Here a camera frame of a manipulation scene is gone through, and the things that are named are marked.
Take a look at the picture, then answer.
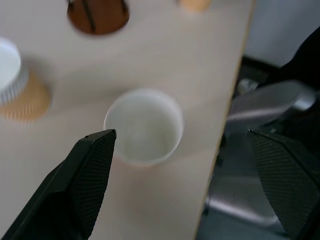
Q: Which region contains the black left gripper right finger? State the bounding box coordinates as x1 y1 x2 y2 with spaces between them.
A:
247 128 320 240

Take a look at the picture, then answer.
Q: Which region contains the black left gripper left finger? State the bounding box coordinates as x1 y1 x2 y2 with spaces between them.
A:
0 128 118 240

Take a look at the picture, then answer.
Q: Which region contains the grey chair base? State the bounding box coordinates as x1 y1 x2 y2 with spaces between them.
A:
202 79 316 233

